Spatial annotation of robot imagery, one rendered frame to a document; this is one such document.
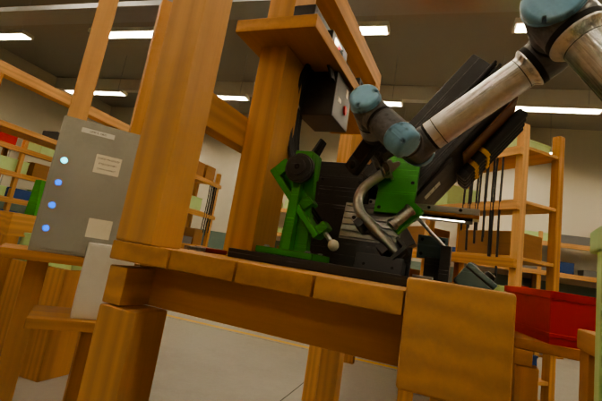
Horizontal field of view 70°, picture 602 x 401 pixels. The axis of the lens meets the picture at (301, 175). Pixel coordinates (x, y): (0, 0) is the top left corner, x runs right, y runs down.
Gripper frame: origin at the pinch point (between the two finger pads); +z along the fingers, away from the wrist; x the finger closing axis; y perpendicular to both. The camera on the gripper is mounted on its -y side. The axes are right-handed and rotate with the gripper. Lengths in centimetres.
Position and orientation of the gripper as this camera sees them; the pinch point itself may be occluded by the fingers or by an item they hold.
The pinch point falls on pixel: (381, 173)
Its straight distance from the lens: 131.1
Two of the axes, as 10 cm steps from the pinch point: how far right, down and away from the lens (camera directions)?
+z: 3.2, 4.9, 8.1
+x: -4.7, -6.6, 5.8
